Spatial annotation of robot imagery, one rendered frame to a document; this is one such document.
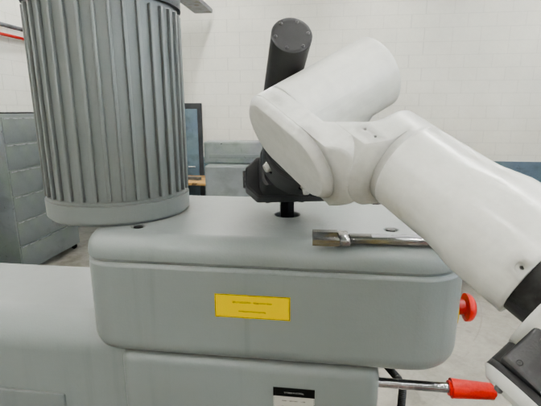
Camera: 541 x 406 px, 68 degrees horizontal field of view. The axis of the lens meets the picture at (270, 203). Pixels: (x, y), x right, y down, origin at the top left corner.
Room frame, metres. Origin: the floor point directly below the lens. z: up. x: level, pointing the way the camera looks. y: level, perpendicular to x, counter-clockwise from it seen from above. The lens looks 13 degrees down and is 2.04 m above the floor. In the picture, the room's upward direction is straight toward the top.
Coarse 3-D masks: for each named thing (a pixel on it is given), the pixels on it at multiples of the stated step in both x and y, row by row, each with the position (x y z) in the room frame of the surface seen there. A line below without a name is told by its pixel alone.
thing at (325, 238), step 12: (312, 240) 0.42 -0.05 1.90; (324, 240) 0.41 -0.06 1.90; (336, 240) 0.41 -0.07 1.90; (348, 240) 0.41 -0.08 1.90; (360, 240) 0.42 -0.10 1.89; (372, 240) 0.42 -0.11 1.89; (384, 240) 0.42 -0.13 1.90; (396, 240) 0.42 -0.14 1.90; (408, 240) 0.42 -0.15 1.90; (420, 240) 0.42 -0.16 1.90
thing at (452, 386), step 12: (384, 384) 0.43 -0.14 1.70; (396, 384) 0.43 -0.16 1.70; (408, 384) 0.43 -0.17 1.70; (420, 384) 0.43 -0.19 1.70; (432, 384) 0.43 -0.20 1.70; (444, 384) 0.43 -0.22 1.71; (456, 384) 0.42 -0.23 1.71; (468, 384) 0.42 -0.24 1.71; (480, 384) 0.42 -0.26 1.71; (492, 384) 0.42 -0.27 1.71; (456, 396) 0.42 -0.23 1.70; (468, 396) 0.42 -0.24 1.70; (480, 396) 0.41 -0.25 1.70; (492, 396) 0.41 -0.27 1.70
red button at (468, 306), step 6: (462, 294) 0.54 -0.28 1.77; (468, 294) 0.52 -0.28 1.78; (462, 300) 0.52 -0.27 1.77; (468, 300) 0.51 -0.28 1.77; (474, 300) 0.51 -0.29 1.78; (462, 306) 0.51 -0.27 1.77; (468, 306) 0.51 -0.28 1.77; (474, 306) 0.51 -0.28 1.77; (462, 312) 0.51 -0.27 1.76; (468, 312) 0.51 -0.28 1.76; (474, 312) 0.50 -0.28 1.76; (468, 318) 0.51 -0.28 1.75
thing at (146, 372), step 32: (128, 352) 0.47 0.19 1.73; (160, 352) 0.46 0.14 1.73; (128, 384) 0.46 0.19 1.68; (160, 384) 0.45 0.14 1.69; (192, 384) 0.45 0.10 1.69; (224, 384) 0.44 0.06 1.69; (256, 384) 0.44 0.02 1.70; (288, 384) 0.43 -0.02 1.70; (320, 384) 0.43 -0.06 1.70; (352, 384) 0.42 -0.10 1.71
